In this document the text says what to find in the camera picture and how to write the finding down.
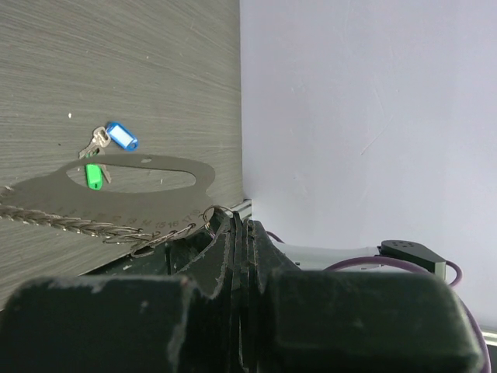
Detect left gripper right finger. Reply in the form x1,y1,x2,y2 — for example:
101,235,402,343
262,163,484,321
241,221,485,372

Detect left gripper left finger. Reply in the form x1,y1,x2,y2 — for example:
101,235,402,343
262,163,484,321
1,217,241,372

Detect key with green tag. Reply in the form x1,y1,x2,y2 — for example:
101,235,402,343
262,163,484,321
78,148,112,190

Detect key with blue tag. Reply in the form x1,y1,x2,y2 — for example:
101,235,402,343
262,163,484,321
93,122,139,152

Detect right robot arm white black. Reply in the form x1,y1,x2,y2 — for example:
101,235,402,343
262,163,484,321
267,232,447,278

